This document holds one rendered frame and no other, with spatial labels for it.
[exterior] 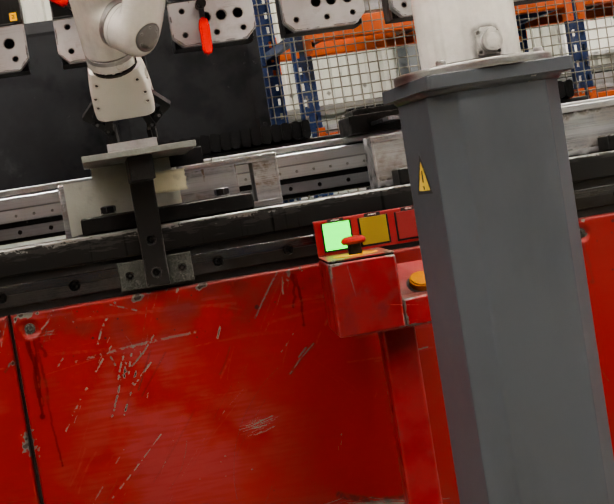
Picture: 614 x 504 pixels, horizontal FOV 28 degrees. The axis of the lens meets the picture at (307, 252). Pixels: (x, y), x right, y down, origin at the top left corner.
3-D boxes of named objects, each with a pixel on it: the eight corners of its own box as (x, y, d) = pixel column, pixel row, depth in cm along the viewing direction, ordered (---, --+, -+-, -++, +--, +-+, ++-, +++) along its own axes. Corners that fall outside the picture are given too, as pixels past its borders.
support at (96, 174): (92, 180, 221) (89, 163, 221) (92, 180, 222) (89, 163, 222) (170, 167, 224) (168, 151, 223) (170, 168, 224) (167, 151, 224)
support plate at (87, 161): (82, 163, 195) (81, 156, 195) (83, 169, 221) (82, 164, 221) (196, 145, 198) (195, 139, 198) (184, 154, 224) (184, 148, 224)
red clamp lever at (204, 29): (204, 54, 217) (195, -2, 217) (202, 57, 221) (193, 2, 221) (214, 53, 217) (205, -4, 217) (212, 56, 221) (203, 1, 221)
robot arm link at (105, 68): (137, 28, 205) (141, 43, 207) (84, 37, 205) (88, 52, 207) (138, 57, 199) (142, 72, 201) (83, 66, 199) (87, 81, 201)
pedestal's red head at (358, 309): (339, 338, 193) (321, 223, 192) (329, 328, 209) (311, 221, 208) (466, 317, 194) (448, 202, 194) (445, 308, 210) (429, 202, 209)
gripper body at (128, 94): (143, 40, 206) (156, 95, 214) (81, 50, 206) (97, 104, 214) (143, 66, 201) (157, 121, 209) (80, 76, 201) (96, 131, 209)
